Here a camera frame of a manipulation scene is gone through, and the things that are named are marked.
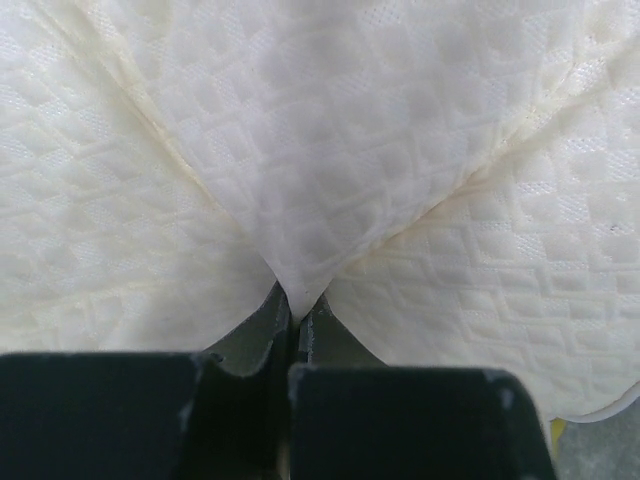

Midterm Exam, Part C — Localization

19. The cream quilted pillow yellow edge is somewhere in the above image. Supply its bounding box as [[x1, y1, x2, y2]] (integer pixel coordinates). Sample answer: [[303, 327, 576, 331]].
[[1, 1, 639, 421]]

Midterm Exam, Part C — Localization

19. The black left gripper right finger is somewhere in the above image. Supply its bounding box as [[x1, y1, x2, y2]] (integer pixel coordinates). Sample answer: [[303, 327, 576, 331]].
[[288, 299, 556, 479]]

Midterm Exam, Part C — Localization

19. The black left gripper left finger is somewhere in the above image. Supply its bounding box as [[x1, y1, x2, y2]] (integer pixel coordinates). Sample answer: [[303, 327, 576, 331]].
[[1, 286, 290, 479]]

